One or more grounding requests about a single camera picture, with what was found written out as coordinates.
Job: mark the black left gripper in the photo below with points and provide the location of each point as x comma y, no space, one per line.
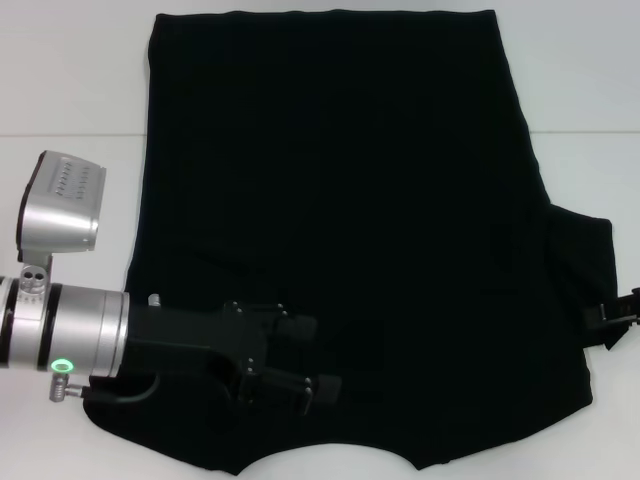
175,335

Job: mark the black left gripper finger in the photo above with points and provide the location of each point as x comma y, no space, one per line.
327,390

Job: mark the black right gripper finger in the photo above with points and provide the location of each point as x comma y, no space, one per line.
620,323
620,306

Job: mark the black shirt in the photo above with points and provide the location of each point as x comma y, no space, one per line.
350,175

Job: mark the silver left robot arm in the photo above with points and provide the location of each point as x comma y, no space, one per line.
85,325

